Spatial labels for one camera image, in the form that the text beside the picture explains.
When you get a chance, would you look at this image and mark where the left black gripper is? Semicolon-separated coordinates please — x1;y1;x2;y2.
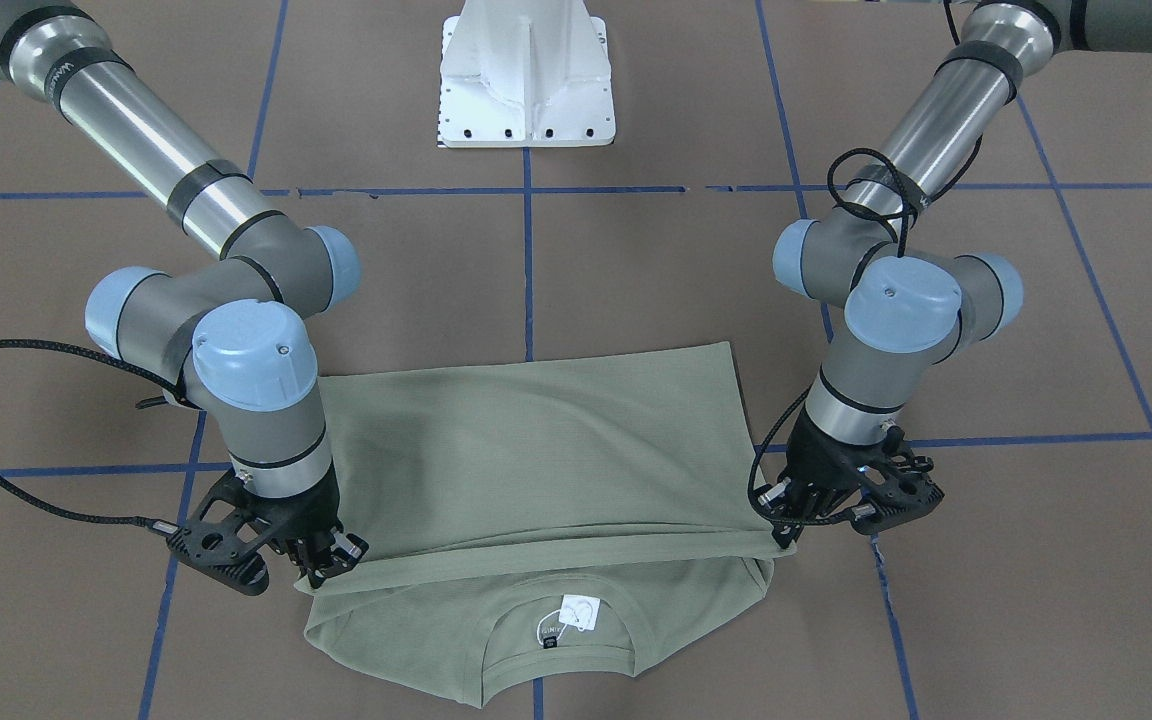
756;410;892;550

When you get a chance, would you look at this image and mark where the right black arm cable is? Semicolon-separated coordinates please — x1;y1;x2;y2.
0;340;187;537

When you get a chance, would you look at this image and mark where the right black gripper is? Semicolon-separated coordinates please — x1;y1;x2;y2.
236;470;369;589

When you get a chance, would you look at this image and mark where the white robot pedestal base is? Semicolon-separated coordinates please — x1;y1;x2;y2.
435;1;617;149

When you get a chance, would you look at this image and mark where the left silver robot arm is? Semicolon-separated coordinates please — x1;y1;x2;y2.
748;1;1152;550

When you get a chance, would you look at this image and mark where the olive green long-sleeve shirt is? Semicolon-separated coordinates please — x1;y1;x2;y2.
303;343;786;708

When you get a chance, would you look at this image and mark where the white shirt price tag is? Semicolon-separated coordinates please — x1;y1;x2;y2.
556;594;602;634

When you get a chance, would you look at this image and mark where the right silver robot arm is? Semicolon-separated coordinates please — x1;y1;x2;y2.
0;1;369;596

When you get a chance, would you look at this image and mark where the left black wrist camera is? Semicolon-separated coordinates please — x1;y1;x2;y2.
846;423;945;536

